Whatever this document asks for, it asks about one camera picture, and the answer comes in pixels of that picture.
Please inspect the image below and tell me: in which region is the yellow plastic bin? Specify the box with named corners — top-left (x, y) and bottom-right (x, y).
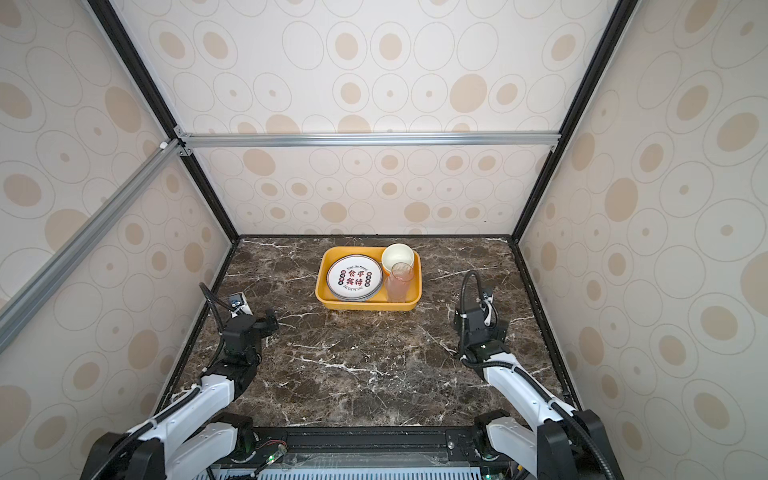
top-left (315, 246), bottom-right (422, 311)

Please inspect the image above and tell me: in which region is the white bowl stack bottom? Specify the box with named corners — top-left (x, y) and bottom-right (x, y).
top-left (381, 243), bottom-right (415, 275)

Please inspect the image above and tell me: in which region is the left diagonal aluminium rail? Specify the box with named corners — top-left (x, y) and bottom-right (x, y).
top-left (1, 139), bottom-right (181, 350)

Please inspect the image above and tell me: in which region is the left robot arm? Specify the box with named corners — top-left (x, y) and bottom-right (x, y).
top-left (80, 283), bottom-right (279, 479)

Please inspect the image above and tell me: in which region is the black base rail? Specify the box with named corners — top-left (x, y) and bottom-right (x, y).
top-left (197, 424), bottom-right (625, 480)

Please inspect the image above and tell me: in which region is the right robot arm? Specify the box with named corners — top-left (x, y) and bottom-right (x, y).
top-left (453, 288), bottom-right (623, 479)

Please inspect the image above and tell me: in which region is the pink translucent cup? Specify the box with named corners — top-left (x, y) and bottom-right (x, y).
top-left (386, 262), bottom-right (414, 303)

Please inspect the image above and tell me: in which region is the horizontal aluminium rail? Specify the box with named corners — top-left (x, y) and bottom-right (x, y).
top-left (181, 131), bottom-right (560, 148)

